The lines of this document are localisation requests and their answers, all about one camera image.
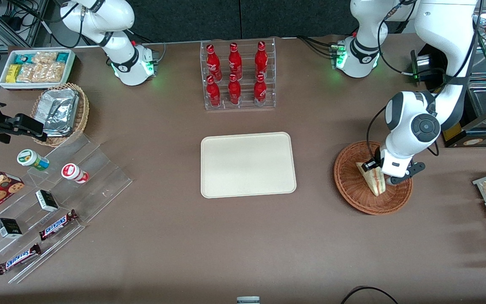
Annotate triangle sandwich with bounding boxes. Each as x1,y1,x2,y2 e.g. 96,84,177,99
355,161,387,197

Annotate brown wicker basket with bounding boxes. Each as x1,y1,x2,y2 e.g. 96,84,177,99
334,140,413,216

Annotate light tan wicker basket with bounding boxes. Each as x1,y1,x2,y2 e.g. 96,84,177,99
30,82,90,148

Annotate cream plastic tray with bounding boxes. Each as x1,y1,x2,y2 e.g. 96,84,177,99
200,132,297,199

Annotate silver foil packet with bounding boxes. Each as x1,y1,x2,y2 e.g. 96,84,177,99
43,122,76,137
40,89,80,128

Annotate green lid yogurt cup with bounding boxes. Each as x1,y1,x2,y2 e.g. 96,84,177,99
16,149,51,171

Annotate white rectangular snack bin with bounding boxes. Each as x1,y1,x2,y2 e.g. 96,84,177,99
0,49,76,91

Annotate clear bag of crackers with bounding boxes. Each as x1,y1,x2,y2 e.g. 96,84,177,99
16,63,43,83
32,51,58,66
40,62,66,83

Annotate yellow snack bar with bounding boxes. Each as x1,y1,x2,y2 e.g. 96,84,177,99
5,64,22,84

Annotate red lid yogurt cup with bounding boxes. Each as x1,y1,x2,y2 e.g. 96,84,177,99
61,163,89,185

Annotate small black box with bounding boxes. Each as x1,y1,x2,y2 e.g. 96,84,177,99
35,189,59,213
0,217,23,240

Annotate clear acrylic stepped shelf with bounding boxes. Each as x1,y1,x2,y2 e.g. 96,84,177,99
0,133,133,285

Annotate Snickers chocolate bar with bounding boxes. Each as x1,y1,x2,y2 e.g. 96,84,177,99
38,209,79,242
0,243,42,276

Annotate red cola bottle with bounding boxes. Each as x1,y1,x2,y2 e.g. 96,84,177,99
206,75,222,108
228,73,242,106
254,41,268,78
254,73,268,106
228,42,243,79
206,44,223,80

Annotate clear acrylic bottle rack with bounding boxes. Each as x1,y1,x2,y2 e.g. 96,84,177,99
200,38,277,111

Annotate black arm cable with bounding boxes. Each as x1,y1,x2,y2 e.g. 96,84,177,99
366,104,392,163

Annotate aluminium frame rack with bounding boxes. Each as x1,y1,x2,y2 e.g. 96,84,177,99
0,0,50,48

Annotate black looped cable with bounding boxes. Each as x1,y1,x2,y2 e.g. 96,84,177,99
340,286,400,304

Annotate black cable bundle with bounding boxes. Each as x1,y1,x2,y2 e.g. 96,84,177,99
297,35,339,58

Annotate thin black base cable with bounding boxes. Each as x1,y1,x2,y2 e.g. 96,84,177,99
131,29,167,65

